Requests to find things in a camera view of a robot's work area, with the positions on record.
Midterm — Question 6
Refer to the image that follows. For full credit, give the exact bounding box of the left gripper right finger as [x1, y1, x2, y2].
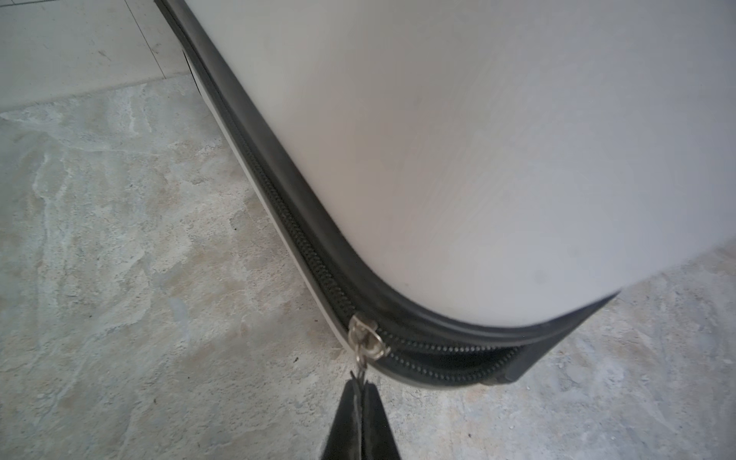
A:
[361, 383, 401, 460]

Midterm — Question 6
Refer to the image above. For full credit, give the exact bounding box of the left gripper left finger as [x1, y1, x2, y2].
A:
[321, 376, 362, 460]

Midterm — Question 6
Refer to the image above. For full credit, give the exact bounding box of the black suitcase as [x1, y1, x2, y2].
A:
[158, 1, 735, 388]

